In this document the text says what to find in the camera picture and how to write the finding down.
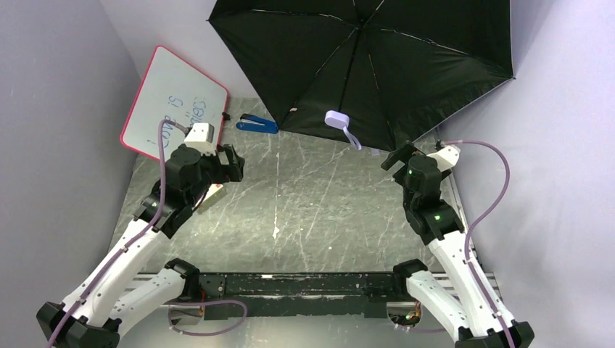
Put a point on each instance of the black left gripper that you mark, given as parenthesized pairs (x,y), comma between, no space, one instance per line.
(231,163)

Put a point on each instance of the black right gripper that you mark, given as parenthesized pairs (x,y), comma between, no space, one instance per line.
(398,156)

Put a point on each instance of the black and lavender umbrella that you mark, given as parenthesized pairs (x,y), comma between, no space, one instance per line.
(397,69)

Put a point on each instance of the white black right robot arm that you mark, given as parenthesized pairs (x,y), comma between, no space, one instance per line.
(474,316)

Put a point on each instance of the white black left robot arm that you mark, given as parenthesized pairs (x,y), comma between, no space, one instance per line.
(98,313)

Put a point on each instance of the small beige cardboard box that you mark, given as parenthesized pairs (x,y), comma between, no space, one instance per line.
(214,194)

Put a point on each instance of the blue stapler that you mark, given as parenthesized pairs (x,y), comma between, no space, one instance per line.
(252,123)

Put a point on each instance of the pink framed whiteboard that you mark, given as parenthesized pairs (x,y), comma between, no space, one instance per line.
(172,89)

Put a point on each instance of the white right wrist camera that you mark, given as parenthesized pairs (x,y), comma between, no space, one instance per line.
(446,158)

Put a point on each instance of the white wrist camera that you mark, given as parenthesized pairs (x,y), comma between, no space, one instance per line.
(201,138)
(446,158)

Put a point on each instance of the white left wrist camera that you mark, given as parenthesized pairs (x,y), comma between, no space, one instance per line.
(201,138)

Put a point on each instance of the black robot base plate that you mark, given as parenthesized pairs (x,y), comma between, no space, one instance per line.
(230,295)

